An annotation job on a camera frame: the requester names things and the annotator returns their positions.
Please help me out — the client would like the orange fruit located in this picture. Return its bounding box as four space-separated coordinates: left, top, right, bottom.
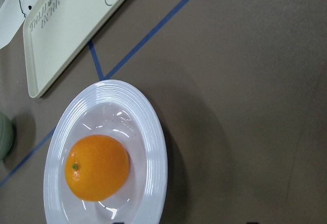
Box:
65 135 130 201

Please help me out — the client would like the cream bear tray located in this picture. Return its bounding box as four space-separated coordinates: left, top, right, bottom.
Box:
23 0 125 98

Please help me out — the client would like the white round plate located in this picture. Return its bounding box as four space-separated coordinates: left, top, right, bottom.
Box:
43 80 168 223

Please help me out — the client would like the green bowl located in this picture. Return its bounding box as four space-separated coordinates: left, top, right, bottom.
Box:
1 112 14 160

